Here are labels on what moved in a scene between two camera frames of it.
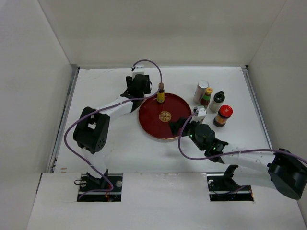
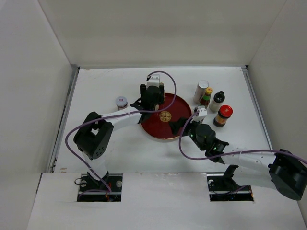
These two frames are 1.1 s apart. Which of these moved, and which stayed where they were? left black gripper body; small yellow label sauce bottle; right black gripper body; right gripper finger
Moved: left black gripper body
Stayed: right gripper finger; small yellow label sauce bottle; right black gripper body
